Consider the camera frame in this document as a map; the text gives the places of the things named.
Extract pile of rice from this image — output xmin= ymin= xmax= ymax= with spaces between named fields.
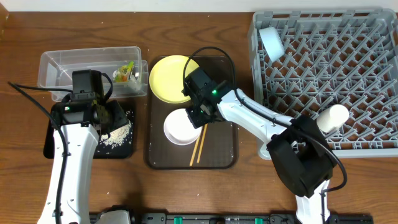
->
xmin=99 ymin=121 xmax=133 ymax=149

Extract pink bowl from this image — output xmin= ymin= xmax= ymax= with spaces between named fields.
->
xmin=164 ymin=108 xmax=202 ymax=146

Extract wooden chopstick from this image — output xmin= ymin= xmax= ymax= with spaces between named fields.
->
xmin=197 ymin=124 xmax=208 ymax=164
xmin=189 ymin=133 xmax=201 ymax=166

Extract white tissue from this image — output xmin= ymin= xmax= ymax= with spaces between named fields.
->
xmin=129 ymin=72 xmax=141 ymax=92

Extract green orange snack wrapper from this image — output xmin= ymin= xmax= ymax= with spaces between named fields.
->
xmin=113 ymin=61 xmax=134 ymax=83

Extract blue bowl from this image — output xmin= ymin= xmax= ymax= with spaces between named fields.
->
xmin=259 ymin=27 xmax=285 ymax=63

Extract white green cup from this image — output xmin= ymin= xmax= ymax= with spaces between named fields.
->
xmin=316 ymin=104 xmax=349 ymax=133

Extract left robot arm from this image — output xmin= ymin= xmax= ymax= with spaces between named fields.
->
xmin=39 ymin=70 xmax=129 ymax=223

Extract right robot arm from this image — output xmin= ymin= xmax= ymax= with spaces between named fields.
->
xmin=182 ymin=68 xmax=336 ymax=223

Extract black waste tray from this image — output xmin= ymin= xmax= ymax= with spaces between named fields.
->
xmin=43 ymin=102 xmax=137 ymax=160

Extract grey dishwasher rack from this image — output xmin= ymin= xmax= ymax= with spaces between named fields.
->
xmin=248 ymin=8 xmax=397 ymax=158

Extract dark brown serving tray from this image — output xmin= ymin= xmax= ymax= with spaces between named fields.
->
xmin=144 ymin=55 xmax=238 ymax=170

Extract clear plastic bin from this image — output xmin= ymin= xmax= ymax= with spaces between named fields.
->
xmin=37 ymin=46 xmax=149 ymax=99

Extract yellow plate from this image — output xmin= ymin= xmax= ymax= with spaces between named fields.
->
xmin=149 ymin=55 xmax=190 ymax=104

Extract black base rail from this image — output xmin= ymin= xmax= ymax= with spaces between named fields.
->
xmin=88 ymin=212 xmax=374 ymax=224

